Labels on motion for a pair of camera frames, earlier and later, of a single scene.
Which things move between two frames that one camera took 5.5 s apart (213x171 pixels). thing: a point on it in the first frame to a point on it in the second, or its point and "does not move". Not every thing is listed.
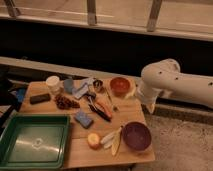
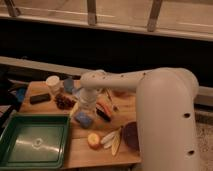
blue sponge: [83, 119] does not move
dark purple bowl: [136, 136] does not move
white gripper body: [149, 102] to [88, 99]
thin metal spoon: [115, 108] does not move
